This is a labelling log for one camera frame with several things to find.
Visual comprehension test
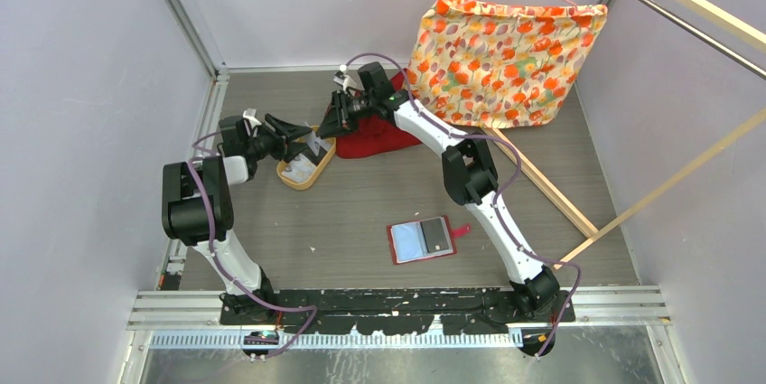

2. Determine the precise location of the floral orange pillowcase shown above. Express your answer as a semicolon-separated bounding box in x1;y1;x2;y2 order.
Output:
406;0;608;129

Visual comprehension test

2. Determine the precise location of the metal rail rod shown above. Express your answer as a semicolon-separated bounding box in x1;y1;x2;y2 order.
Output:
636;0;765;80

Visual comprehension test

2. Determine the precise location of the white card in tray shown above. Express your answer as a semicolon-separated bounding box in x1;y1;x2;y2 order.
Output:
281;136;335;185

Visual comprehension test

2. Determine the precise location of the wooden rack frame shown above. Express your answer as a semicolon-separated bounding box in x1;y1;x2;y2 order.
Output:
505;0;765;278

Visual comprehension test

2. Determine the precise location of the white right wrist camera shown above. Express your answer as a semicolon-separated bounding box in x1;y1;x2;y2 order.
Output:
332;64;359;94

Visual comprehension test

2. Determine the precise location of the yellow oval tray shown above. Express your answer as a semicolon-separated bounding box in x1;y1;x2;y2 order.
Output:
276;125;338;192

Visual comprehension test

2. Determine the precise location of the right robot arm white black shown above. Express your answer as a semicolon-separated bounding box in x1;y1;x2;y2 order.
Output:
318;62;560;322

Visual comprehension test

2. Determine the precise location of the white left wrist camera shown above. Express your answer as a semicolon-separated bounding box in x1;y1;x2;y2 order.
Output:
242;108;262;129

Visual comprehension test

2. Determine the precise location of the red leather card holder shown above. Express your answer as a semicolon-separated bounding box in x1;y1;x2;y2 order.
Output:
387;215;472;265

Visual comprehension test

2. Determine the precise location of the red crumpled cloth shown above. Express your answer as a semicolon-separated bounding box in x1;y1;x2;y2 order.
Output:
334;62;420;159

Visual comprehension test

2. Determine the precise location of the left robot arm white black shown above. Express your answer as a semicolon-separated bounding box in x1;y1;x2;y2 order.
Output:
161;109;313;324

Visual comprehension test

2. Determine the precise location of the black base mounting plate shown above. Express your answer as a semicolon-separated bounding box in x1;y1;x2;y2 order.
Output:
219;288;567;336

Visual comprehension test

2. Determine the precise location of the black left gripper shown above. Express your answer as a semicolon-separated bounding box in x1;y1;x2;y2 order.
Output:
245;115;311;163

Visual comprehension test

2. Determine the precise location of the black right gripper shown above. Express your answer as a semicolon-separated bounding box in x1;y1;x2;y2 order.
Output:
315;91;375;142

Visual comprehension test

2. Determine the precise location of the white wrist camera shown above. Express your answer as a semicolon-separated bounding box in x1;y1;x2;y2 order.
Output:
332;64;359;94
242;108;262;129

